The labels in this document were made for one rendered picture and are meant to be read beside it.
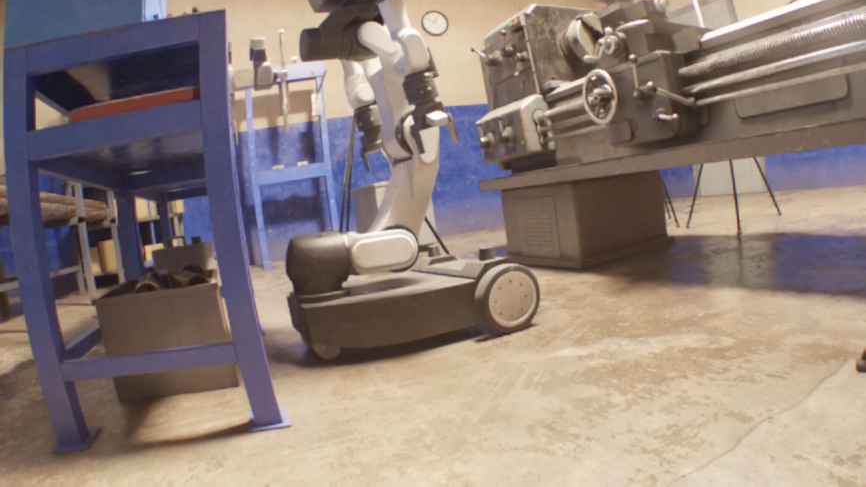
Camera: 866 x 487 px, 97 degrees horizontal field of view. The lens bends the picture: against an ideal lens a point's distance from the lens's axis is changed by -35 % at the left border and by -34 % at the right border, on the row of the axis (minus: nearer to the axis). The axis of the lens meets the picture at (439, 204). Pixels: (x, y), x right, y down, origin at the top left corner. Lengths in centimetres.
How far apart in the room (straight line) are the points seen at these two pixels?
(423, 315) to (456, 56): 496
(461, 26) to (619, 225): 419
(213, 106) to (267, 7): 497
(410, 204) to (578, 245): 107
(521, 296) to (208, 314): 88
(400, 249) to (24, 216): 110
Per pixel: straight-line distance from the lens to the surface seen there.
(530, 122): 267
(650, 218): 284
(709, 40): 189
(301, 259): 157
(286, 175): 506
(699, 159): 175
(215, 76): 109
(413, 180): 167
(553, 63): 279
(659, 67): 186
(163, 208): 319
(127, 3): 118
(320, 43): 169
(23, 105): 119
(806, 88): 168
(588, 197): 257
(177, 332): 141
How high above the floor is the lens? 41
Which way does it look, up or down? 1 degrees down
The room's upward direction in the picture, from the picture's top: 8 degrees counter-clockwise
